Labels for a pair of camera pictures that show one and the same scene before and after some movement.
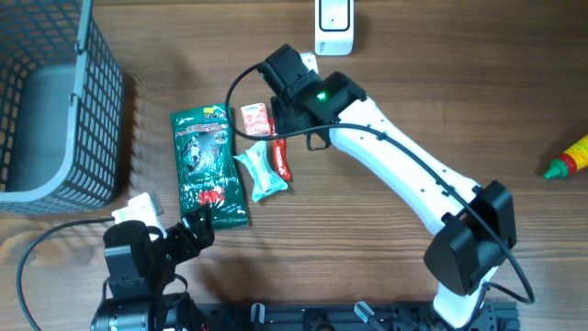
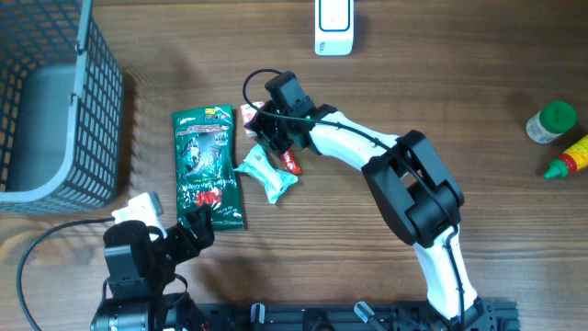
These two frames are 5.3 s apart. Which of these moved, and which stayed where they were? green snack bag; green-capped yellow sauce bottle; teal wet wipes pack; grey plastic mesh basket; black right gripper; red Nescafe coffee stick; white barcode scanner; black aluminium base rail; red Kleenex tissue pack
Moved: red Nescafe coffee stick; teal wet wipes pack; black right gripper
Stayed: green-capped yellow sauce bottle; green snack bag; white barcode scanner; grey plastic mesh basket; red Kleenex tissue pack; black aluminium base rail
